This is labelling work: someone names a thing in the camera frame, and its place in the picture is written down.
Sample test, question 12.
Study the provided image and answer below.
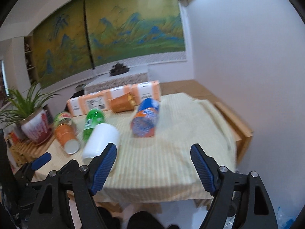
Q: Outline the white cup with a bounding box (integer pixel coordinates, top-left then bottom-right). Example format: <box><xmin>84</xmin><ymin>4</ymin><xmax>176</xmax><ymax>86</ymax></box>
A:
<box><xmin>82</xmin><ymin>123</ymin><xmax>120</xmax><ymax>165</ymax></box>

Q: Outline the orange paper cup near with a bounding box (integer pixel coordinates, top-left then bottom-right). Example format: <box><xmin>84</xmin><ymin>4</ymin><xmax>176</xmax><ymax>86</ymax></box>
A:
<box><xmin>55</xmin><ymin>123</ymin><xmax>80</xmax><ymax>155</ymax></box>

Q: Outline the orange paper cup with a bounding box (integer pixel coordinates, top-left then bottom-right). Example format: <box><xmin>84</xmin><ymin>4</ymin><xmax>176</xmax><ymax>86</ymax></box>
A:
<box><xmin>55</xmin><ymin>123</ymin><xmax>80</xmax><ymax>155</ymax></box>
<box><xmin>110</xmin><ymin>93</ymin><xmax>136</xmax><ymax>113</ymax></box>

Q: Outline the orange paper cup far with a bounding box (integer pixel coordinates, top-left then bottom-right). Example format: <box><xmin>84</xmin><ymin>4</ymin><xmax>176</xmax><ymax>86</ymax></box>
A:
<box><xmin>110</xmin><ymin>93</ymin><xmax>136</xmax><ymax>113</ymax></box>

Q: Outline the wooden slatted plant stand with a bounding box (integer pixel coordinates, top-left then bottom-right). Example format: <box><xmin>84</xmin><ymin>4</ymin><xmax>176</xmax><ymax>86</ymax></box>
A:
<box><xmin>9</xmin><ymin>135</ymin><xmax>55</xmax><ymax>167</ymax></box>

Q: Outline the white red flower pot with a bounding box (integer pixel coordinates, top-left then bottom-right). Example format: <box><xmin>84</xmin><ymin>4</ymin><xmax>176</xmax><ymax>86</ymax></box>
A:
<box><xmin>20</xmin><ymin>108</ymin><xmax>52</xmax><ymax>145</ymax></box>

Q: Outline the green label tea bottle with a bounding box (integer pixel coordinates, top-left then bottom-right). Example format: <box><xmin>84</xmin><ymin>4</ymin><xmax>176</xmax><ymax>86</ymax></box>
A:
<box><xmin>53</xmin><ymin>112</ymin><xmax>78</xmax><ymax>134</ymax></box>

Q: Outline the green spider plant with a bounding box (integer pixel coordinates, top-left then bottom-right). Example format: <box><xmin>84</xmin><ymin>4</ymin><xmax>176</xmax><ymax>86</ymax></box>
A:
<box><xmin>1</xmin><ymin>82</ymin><xmax>58</xmax><ymax>127</ymax></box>

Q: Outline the green plastic bottle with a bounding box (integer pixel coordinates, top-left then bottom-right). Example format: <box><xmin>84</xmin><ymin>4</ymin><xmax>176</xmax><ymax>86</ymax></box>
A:
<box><xmin>83</xmin><ymin>109</ymin><xmax>105</xmax><ymax>142</ymax></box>

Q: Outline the orange tissue pack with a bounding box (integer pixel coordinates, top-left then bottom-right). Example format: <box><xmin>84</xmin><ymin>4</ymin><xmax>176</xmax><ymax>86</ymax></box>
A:
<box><xmin>106</xmin><ymin>84</ymin><xmax>131</xmax><ymax>105</ymax></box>
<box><xmin>83</xmin><ymin>91</ymin><xmax>110</xmax><ymax>113</ymax></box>
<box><xmin>131</xmin><ymin>81</ymin><xmax>161</xmax><ymax>105</ymax></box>
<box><xmin>67</xmin><ymin>96</ymin><xmax>86</xmax><ymax>117</ymax></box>

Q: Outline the wooden low table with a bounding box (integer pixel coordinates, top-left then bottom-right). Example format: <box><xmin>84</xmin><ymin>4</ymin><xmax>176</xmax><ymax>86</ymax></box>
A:
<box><xmin>160</xmin><ymin>80</ymin><xmax>253</xmax><ymax>164</ymax></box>

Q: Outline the striped table cloth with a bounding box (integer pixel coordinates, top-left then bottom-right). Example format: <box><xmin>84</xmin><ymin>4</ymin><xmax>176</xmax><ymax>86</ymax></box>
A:
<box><xmin>36</xmin><ymin>93</ymin><xmax>237</xmax><ymax>203</ymax></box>

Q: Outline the blue orange bottle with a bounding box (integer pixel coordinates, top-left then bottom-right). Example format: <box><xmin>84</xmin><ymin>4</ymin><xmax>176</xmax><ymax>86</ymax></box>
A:
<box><xmin>131</xmin><ymin>98</ymin><xmax>160</xmax><ymax>138</ymax></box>

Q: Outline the landscape painting left panel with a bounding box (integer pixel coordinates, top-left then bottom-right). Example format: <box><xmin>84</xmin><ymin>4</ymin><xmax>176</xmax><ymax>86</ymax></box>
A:
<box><xmin>33</xmin><ymin>0</ymin><xmax>92</xmax><ymax>87</ymax></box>

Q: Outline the landscape painting panel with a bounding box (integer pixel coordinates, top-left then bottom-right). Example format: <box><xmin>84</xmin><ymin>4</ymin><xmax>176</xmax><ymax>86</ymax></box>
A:
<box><xmin>33</xmin><ymin>0</ymin><xmax>92</xmax><ymax>87</ymax></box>
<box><xmin>85</xmin><ymin>0</ymin><xmax>185</xmax><ymax>66</ymax></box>

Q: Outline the black teapot set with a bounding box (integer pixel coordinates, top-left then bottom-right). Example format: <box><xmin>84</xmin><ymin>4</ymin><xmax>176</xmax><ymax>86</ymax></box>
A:
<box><xmin>110</xmin><ymin>63</ymin><xmax>129</xmax><ymax>76</ymax></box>

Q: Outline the landscape painting right panel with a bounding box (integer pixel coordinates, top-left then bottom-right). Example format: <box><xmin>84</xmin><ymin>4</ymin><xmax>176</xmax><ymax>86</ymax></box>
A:
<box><xmin>85</xmin><ymin>0</ymin><xmax>185</xmax><ymax>66</ymax></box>

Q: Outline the wooden wall shelf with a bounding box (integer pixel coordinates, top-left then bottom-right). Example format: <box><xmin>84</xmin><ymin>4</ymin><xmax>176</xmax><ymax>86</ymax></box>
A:
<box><xmin>24</xmin><ymin>36</ymin><xmax>38</xmax><ymax>84</ymax></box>

